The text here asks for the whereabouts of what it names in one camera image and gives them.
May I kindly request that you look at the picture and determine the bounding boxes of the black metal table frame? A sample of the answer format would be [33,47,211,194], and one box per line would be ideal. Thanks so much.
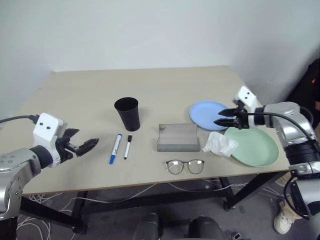
[19,170,291,235]

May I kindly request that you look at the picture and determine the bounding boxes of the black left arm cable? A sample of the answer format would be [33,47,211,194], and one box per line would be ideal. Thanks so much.
[0,114,39,125]

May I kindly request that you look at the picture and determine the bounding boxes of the crumpled white tissue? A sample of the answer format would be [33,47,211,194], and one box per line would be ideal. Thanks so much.
[201,130,240,159]

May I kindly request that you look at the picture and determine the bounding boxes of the white floor cable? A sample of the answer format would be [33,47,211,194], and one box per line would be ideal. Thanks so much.
[59,180,251,213]
[16,191,77,240]

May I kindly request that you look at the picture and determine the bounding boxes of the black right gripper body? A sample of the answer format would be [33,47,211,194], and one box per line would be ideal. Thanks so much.
[232,100,250,130]

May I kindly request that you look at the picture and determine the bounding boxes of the person in black clothes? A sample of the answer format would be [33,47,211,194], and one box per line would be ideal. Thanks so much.
[286,58,320,132]

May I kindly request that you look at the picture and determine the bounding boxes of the blue-capped white marker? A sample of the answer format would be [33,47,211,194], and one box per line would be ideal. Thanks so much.
[108,133,124,165]

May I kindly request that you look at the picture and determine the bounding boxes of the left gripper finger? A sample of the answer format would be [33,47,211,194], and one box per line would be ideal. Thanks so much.
[64,128,81,140]
[76,137,100,158]

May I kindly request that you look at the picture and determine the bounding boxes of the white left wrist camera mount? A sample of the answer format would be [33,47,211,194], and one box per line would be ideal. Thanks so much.
[33,112,69,169]

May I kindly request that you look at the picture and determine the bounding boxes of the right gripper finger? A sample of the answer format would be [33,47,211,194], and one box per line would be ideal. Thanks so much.
[213,118,237,128]
[217,107,238,117]

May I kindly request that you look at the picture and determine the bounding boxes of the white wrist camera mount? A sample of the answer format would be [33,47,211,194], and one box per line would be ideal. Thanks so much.
[33,112,69,169]
[233,86,260,127]

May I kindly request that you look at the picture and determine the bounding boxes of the black plastic cup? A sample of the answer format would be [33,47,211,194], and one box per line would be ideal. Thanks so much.
[114,97,141,132]

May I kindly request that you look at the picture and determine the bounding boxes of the grey translucent glasses case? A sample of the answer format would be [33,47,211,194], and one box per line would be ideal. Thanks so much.
[156,122,202,153]

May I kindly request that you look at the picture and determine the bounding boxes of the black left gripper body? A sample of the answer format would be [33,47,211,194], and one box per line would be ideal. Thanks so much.
[56,134,81,164]

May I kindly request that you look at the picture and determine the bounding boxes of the green plastic plate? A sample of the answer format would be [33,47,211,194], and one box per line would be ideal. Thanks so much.
[223,126,280,168]

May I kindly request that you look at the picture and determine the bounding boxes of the brown round-frame eyeglasses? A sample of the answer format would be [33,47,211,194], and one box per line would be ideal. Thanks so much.
[165,159,207,176]

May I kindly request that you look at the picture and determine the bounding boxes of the beige shoe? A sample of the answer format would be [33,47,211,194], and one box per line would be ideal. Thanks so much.
[273,196,304,235]

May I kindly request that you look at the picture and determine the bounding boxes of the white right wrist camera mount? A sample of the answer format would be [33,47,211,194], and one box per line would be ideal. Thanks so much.
[233,86,260,127]

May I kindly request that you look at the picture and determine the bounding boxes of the blue plastic plate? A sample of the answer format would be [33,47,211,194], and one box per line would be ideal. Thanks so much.
[188,100,230,132]

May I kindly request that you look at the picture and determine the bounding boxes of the black-capped white marker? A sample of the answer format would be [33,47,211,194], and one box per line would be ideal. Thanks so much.
[123,134,133,161]

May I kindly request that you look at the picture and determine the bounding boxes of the dark grey rounded shape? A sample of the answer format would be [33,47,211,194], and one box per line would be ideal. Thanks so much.
[185,215,226,240]
[131,212,161,240]

